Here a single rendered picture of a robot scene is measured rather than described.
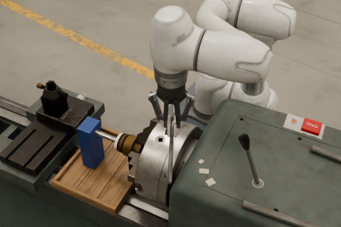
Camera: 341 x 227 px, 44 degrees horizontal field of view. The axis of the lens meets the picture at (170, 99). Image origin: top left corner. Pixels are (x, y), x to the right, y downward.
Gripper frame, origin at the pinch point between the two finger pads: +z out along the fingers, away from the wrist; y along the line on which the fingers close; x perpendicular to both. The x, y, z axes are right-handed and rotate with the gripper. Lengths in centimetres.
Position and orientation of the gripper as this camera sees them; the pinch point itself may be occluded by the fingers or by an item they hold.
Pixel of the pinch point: (171, 126)
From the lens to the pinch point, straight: 125.1
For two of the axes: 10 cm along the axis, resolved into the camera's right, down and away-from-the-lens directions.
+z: 0.1, 6.7, 7.4
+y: 10.0, 0.6, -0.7
